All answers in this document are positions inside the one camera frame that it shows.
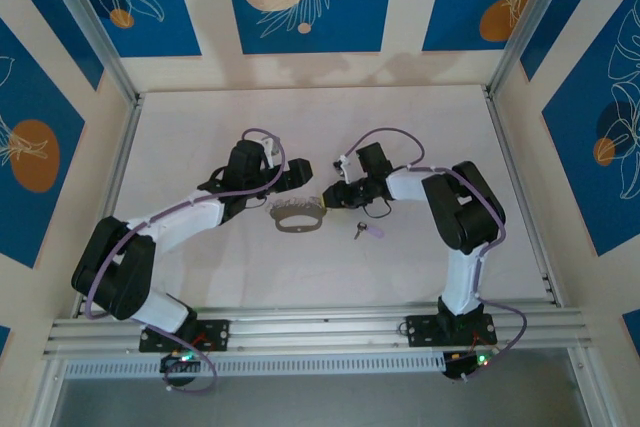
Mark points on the aluminium frame post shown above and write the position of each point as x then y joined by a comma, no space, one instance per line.
47,397
525,22
592,392
95,32

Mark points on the key with purple cap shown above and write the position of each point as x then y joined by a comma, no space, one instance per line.
374,232

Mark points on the aluminium side rail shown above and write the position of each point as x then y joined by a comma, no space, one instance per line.
117,187
520,187

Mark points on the black controller board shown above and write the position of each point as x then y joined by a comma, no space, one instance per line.
175,362
457,367

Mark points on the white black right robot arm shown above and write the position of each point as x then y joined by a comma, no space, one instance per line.
462,277

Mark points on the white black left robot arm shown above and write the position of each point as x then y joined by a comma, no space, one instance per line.
175,234

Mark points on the aluminium front beam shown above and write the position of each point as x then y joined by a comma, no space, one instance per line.
325,332

